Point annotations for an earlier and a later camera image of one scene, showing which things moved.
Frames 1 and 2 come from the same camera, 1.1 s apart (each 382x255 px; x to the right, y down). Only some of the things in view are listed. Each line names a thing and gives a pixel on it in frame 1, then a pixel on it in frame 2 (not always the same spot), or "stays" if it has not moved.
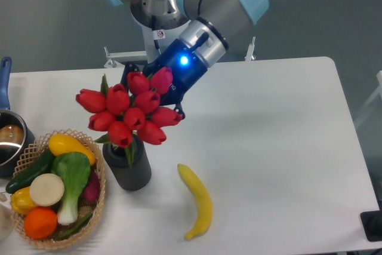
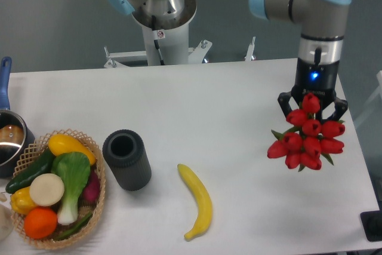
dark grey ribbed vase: x=132 y=177 stays
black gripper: x=187 y=68 -> x=318 y=79
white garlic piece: x=3 y=197 stays
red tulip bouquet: x=127 y=112 -> x=306 y=145
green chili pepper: x=77 y=227 stays
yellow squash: x=60 y=143 stays
